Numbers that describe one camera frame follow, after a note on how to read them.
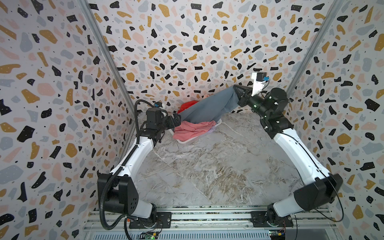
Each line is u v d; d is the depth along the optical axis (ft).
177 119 2.47
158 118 2.09
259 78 1.85
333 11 2.36
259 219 2.41
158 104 2.38
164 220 2.41
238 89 2.15
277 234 2.35
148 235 2.30
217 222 2.41
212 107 2.67
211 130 3.19
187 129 3.20
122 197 1.38
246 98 1.93
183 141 3.08
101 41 2.62
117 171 1.40
